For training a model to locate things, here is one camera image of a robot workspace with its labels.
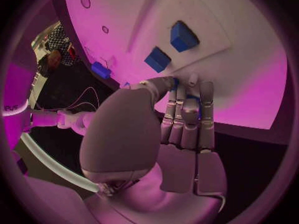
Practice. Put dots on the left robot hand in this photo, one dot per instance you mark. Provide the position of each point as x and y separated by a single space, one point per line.
121 130

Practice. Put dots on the blue gear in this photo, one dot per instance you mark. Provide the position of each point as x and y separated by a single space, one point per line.
176 84

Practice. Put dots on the small blue block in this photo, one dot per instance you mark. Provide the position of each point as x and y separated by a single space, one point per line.
156 60

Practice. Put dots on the white task board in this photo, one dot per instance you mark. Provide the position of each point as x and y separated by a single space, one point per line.
233 41

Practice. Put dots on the blue plug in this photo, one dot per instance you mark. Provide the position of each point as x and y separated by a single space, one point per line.
126 85

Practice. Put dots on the blue cylinder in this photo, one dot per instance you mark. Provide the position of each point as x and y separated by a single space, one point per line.
100 70

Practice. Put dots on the person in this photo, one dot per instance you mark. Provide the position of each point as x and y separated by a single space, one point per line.
55 59

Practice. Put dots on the large blue block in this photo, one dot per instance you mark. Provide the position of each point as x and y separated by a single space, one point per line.
182 39

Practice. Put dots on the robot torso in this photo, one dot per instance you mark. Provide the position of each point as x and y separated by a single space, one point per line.
14 89

